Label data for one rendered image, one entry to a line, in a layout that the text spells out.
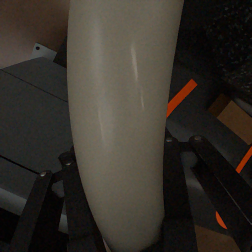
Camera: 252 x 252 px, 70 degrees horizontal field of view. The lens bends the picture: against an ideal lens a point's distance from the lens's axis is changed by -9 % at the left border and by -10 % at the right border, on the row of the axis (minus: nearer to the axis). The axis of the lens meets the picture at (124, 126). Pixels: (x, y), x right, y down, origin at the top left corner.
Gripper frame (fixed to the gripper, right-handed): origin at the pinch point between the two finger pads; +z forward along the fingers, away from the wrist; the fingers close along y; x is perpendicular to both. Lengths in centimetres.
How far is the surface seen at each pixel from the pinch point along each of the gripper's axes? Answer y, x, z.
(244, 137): 63, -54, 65
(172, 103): 28, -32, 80
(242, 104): 70, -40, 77
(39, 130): -17.6, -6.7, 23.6
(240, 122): 60, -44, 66
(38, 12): -27, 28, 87
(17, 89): -26.1, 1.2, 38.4
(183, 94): 34, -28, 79
